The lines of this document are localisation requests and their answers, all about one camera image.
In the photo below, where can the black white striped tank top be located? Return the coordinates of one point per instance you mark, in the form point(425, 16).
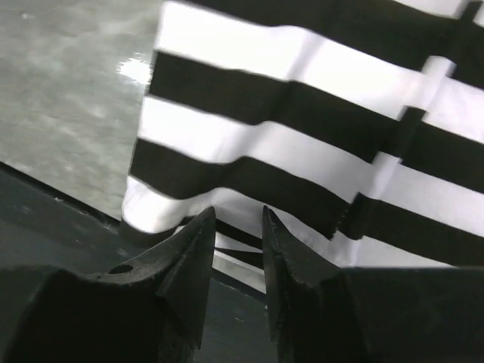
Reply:
point(359, 123)

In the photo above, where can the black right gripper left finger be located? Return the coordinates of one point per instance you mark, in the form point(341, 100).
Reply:
point(176, 273)

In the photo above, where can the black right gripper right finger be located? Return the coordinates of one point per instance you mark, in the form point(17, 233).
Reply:
point(310, 309)

